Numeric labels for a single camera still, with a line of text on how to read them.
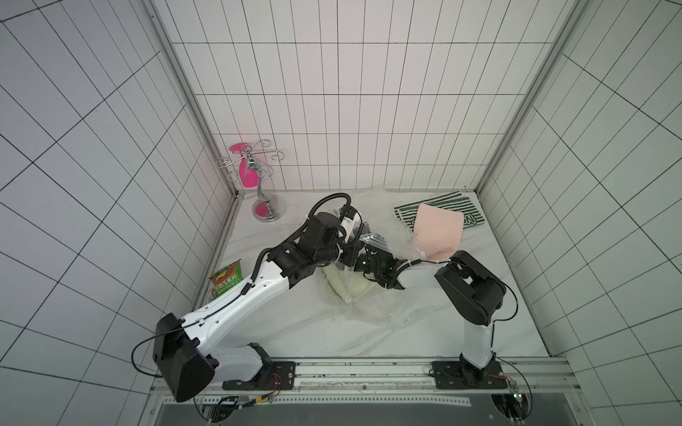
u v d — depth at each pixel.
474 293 0.50
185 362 0.37
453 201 1.14
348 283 0.85
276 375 0.72
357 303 0.85
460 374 0.65
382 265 0.74
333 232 0.55
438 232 1.02
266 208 1.13
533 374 0.76
